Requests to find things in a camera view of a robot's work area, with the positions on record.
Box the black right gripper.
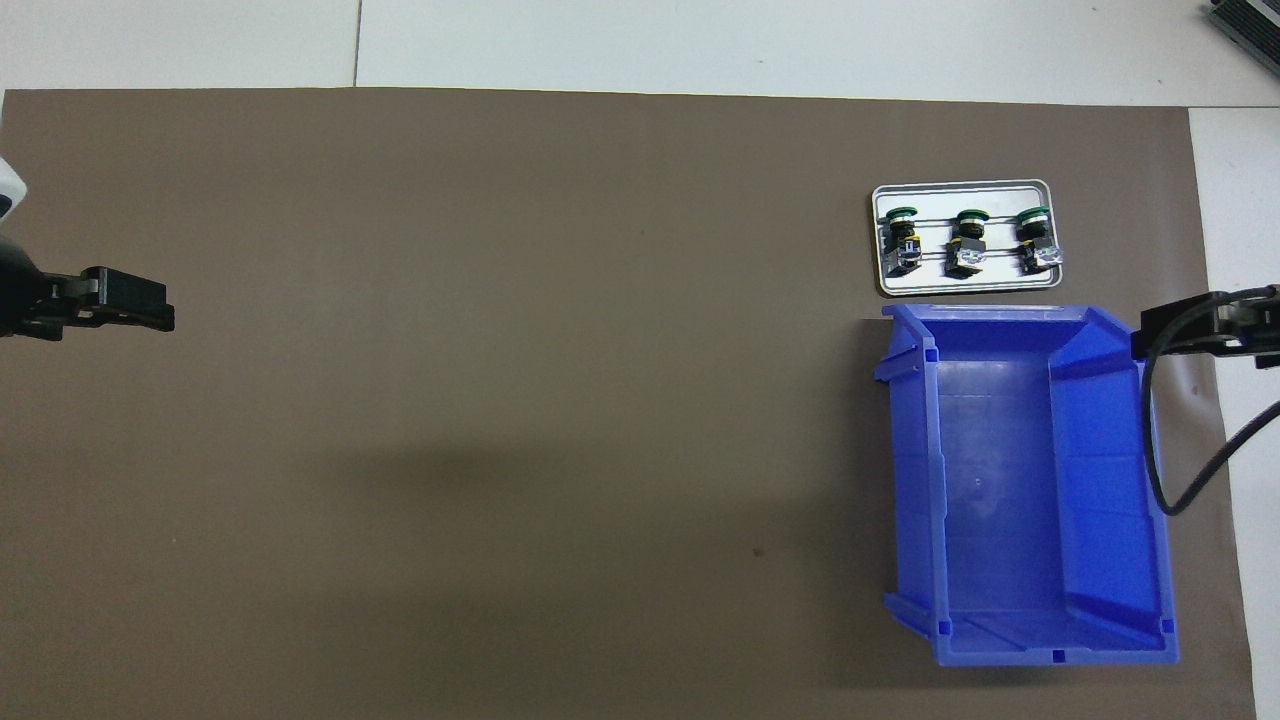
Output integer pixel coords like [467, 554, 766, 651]
[1130, 283, 1280, 369]

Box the green push button switch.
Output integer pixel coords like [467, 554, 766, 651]
[880, 204, 923, 276]
[945, 208, 991, 279]
[1014, 205, 1064, 276]

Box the silver metal tray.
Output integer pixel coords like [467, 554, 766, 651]
[871, 179, 1063, 298]

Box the blue plastic storage bin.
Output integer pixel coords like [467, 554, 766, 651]
[874, 303, 1182, 668]

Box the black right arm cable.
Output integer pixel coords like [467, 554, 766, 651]
[1140, 286, 1280, 518]

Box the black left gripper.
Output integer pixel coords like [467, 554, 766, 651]
[0, 235, 177, 341]

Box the grey ribbed device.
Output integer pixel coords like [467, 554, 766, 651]
[1205, 0, 1280, 66]

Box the brown table mat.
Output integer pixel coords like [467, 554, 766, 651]
[0, 88, 1259, 720]

